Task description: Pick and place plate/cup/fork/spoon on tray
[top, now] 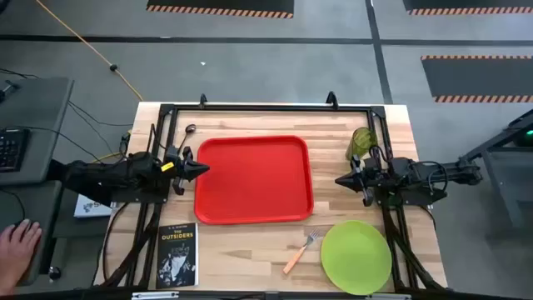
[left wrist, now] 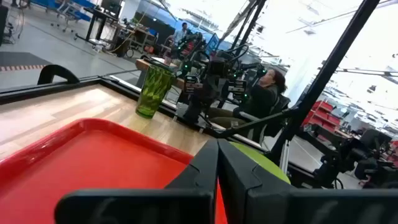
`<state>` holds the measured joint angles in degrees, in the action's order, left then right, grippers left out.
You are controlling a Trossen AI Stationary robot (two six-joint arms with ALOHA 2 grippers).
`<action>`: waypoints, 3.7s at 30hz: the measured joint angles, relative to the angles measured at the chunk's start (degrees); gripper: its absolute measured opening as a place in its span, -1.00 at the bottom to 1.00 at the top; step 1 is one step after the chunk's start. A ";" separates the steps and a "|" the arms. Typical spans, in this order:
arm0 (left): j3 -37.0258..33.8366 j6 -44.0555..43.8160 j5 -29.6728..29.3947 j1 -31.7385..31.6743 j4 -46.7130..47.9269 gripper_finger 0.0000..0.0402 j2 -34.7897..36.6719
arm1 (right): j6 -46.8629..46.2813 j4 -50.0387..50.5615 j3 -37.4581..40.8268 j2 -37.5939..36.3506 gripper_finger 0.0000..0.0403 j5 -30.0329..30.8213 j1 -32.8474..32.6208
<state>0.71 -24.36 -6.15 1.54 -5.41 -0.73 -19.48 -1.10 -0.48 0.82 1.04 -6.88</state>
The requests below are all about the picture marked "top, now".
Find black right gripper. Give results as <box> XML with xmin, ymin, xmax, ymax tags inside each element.
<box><xmin>335</xmin><ymin>154</ymin><xmax>395</xmax><ymax>208</ymax></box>

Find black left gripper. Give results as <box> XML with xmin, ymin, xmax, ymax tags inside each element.
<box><xmin>162</xmin><ymin>144</ymin><xmax>211</xmax><ymax>197</ymax></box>

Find green translucent cup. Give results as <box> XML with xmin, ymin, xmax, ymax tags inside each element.
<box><xmin>345</xmin><ymin>127</ymin><xmax>378</xmax><ymax>162</ymax></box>

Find black spoon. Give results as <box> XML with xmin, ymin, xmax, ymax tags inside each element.
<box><xmin>177</xmin><ymin>123</ymin><xmax>197</xmax><ymax>158</ymax></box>

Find red plastic tray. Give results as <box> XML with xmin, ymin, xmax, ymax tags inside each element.
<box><xmin>193</xmin><ymin>134</ymin><xmax>315</xmax><ymax>226</ymax></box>

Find fork with orange handle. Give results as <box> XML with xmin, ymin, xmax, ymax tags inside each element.
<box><xmin>282</xmin><ymin>228</ymin><xmax>321</xmax><ymax>275</ymax></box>

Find green round plate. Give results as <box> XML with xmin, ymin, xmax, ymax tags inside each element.
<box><xmin>320</xmin><ymin>219</ymin><xmax>393</xmax><ymax>296</ymax></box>

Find black paperback book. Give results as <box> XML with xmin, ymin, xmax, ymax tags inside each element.
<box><xmin>156</xmin><ymin>222</ymin><xmax>200</xmax><ymax>290</ymax></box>

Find printed paper booklet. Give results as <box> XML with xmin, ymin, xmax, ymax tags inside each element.
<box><xmin>73</xmin><ymin>193</ymin><xmax>113</xmax><ymax>219</ymax></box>

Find grey metal cart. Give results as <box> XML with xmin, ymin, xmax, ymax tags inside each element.
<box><xmin>457</xmin><ymin>108</ymin><xmax>533</xmax><ymax>234</ymax></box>

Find black hazard-striped floor mat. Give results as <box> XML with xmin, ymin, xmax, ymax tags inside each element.
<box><xmin>402</xmin><ymin>0</ymin><xmax>533</xmax><ymax>17</ymax></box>
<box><xmin>145</xmin><ymin>0</ymin><xmax>295</xmax><ymax>20</ymax></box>
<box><xmin>420</xmin><ymin>54</ymin><xmax>533</xmax><ymax>104</ymax></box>

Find grey desk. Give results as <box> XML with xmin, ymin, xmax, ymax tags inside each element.
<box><xmin>0</xmin><ymin>77</ymin><xmax>75</xmax><ymax>288</ymax></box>

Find black computer keyboard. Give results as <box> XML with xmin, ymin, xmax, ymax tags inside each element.
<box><xmin>0</xmin><ymin>127</ymin><xmax>31</xmax><ymax>174</ymax></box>

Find person's hand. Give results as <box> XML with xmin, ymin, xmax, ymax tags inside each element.
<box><xmin>0</xmin><ymin>218</ymin><xmax>43</xmax><ymax>295</ymax></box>

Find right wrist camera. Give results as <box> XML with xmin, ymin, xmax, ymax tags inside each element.
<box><xmin>364</xmin><ymin>157</ymin><xmax>382</xmax><ymax>176</ymax></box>

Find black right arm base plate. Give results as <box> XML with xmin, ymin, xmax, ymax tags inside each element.
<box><xmin>376</xmin><ymin>185</ymin><xmax>449</xmax><ymax>208</ymax></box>

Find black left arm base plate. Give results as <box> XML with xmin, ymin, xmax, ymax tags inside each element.
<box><xmin>110</xmin><ymin>189</ymin><xmax>170</xmax><ymax>205</ymax></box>

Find black 3D printer frame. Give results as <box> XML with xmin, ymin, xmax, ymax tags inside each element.
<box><xmin>93</xmin><ymin>91</ymin><xmax>449</xmax><ymax>300</ymax></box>

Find black floor cable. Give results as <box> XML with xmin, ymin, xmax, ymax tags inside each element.
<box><xmin>66</xmin><ymin>99</ymin><xmax>134</xmax><ymax>128</ymax></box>

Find thin black cable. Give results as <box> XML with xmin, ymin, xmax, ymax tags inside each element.
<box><xmin>102</xmin><ymin>202</ymin><xmax>130</xmax><ymax>281</ymax></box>

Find silver metal bracket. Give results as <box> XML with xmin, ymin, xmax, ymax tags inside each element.
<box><xmin>132</xmin><ymin>291</ymin><xmax>180</xmax><ymax>300</ymax></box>
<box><xmin>366</xmin><ymin>293</ymin><xmax>412</xmax><ymax>300</ymax></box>

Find yellow floor cable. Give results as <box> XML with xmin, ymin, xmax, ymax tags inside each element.
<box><xmin>35</xmin><ymin>0</ymin><xmax>145</xmax><ymax>103</ymax></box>

